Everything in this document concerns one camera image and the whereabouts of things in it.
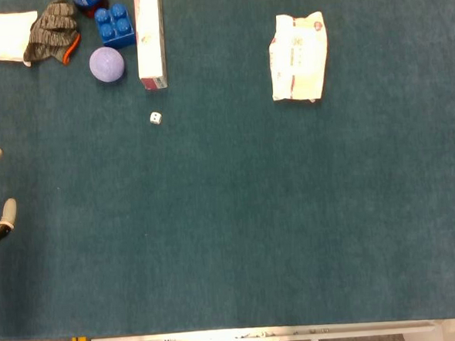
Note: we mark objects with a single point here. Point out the small white die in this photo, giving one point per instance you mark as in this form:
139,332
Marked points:
155,118

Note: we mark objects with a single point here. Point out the purple ball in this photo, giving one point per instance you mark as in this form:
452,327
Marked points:
106,64

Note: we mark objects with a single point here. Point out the blue toy building brick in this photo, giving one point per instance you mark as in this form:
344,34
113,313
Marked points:
114,24

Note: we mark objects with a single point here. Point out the blue and red bottle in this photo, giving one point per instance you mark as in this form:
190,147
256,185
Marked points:
87,1

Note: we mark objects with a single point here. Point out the long white carton box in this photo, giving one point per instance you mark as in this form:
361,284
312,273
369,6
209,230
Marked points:
149,36

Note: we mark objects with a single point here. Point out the white crumpled snack bag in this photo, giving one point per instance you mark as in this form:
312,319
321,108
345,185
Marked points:
299,58

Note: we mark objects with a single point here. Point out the aluminium frame rail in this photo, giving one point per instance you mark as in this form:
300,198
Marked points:
261,335

